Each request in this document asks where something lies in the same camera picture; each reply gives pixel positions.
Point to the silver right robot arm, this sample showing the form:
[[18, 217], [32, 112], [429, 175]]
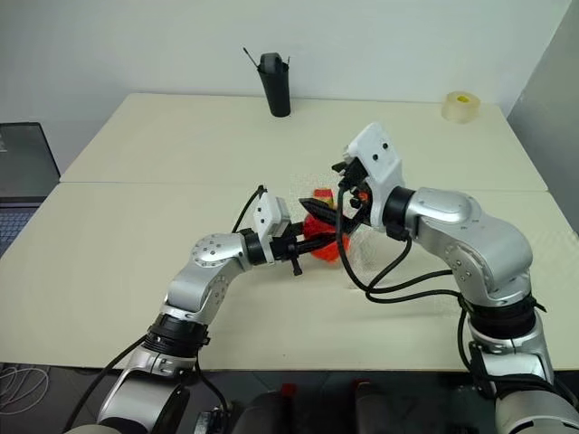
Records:
[[475, 244]]

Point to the clear wine glass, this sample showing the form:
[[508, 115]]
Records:
[[366, 248]]

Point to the black tall cup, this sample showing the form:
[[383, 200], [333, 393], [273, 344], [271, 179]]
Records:
[[278, 95]]

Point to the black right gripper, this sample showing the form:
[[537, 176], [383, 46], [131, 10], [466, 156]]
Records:
[[359, 181]]

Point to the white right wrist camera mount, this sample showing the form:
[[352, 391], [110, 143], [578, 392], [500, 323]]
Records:
[[377, 158]]

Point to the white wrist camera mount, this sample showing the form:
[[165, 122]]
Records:
[[269, 217], [377, 158]]

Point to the plastic bottle with red drink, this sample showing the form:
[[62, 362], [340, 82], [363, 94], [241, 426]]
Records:
[[328, 257]]

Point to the dark grey rounded tool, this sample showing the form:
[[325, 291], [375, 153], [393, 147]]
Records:
[[270, 62]]

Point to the small black box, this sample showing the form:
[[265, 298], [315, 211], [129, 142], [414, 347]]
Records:
[[213, 420]]

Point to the clear tape roll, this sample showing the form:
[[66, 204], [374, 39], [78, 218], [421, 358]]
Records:
[[461, 107]]

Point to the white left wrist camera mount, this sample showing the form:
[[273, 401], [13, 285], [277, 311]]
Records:
[[269, 217]]

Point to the dark grey laptop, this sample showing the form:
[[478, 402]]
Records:
[[22, 181]]

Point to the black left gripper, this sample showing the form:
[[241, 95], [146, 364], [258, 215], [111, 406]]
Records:
[[282, 251]]

